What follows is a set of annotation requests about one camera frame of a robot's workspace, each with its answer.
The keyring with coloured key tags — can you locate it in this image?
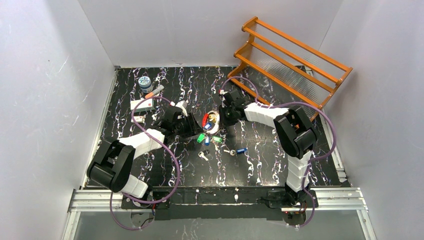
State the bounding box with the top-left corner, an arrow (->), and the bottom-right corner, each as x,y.
196,110 -> 223,146

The key with black head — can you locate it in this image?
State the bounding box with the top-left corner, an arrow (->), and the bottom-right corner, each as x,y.
198,149 -> 210,161

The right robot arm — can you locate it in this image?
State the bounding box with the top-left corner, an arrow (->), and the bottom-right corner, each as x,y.
218,90 -> 318,205

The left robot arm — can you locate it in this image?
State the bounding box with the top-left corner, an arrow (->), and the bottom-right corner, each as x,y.
86,106 -> 202,201

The white medicine box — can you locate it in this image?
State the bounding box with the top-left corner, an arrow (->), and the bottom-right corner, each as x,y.
130,98 -> 156,113

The small white flat box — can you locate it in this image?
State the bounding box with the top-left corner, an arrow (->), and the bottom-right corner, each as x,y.
130,115 -> 146,124

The orange and white tube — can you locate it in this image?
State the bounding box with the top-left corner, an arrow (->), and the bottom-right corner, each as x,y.
145,85 -> 165,99

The key with blue tag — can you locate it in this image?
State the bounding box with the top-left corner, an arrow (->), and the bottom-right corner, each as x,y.
223,148 -> 248,156

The round blue-white jar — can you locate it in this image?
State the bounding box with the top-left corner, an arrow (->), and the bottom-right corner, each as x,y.
137,75 -> 153,94

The orange wooden shelf rack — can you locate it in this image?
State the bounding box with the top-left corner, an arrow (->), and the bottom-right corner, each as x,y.
228,16 -> 353,110

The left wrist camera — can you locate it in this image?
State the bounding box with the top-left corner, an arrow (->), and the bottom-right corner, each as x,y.
170,100 -> 188,117

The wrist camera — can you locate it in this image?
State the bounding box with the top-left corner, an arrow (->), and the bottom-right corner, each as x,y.
170,100 -> 188,117
218,89 -> 227,101

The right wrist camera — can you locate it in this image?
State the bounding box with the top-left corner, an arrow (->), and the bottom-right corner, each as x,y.
218,89 -> 227,101

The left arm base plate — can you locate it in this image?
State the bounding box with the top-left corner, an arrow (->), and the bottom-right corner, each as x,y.
121,190 -> 170,210

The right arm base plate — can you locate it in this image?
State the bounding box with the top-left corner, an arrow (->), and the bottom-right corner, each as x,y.
257,189 -> 319,212

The aluminium rail frame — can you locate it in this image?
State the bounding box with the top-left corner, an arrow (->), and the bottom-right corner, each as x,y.
62,186 -> 377,240

